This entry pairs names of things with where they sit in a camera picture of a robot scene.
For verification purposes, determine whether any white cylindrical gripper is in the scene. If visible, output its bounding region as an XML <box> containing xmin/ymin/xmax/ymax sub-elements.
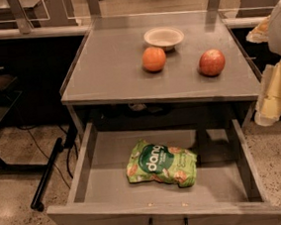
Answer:
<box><xmin>245</xmin><ymin>0</ymin><xmax>281</xmax><ymax>127</ymax></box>

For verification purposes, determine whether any red apple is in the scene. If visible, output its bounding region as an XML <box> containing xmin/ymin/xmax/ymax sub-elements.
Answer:
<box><xmin>199</xmin><ymin>49</ymin><xmax>226</xmax><ymax>77</ymax></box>

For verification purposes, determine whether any black floor cable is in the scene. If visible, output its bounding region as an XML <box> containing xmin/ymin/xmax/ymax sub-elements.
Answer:
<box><xmin>16</xmin><ymin>120</ymin><xmax>82</xmax><ymax>194</ymax></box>

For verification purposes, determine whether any orange fruit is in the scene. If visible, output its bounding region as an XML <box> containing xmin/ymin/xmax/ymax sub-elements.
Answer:
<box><xmin>142</xmin><ymin>47</ymin><xmax>166</xmax><ymax>72</ymax></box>

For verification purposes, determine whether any black metal floor bar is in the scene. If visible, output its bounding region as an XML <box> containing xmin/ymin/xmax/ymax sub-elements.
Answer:
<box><xmin>30</xmin><ymin>138</ymin><xmax>62</xmax><ymax>212</ymax></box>

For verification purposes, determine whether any metal railing bar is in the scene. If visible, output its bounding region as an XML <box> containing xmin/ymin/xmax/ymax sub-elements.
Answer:
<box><xmin>0</xmin><ymin>25</ymin><xmax>90</xmax><ymax>40</ymax></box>

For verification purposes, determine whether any grey open top drawer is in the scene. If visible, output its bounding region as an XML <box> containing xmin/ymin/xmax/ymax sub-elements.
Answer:
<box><xmin>47</xmin><ymin>119</ymin><xmax>281</xmax><ymax>225</ymax></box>

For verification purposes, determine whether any white paper bowl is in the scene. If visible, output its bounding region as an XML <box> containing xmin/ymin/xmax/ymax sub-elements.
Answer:
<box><xmin>144</xmin><ymin>27</ymin><xmax>184</xmax><ymax>52</ymax></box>

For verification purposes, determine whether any grey counter cabinet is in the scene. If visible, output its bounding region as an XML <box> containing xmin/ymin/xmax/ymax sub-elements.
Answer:
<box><xmin>61</xmin><ymin>11</ymin><xmax>260</xmax><ymax>133</ymax></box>

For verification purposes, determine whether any green rice chip bag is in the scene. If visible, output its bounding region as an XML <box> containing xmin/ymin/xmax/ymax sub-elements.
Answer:
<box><xmin>126</xmin><ymin>139</ymin><xmax>198</xmax><ymax>188</ymax></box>

